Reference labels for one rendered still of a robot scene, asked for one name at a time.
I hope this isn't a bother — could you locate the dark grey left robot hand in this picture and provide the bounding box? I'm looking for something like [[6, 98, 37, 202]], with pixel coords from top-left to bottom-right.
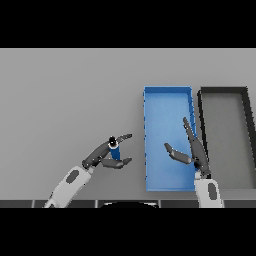
[[81, 133, 133, 171]]

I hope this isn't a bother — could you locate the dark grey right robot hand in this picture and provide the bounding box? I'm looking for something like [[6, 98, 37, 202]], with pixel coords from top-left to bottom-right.
[[163, 116, 212, 179]]

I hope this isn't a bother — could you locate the dark grey bin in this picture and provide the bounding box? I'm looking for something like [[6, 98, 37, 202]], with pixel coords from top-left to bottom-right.
[[197, 86, 256, 190]]

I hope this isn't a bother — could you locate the blue bin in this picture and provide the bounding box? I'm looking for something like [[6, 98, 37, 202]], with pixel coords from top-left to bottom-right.
[[143, 85, 198, 193]]

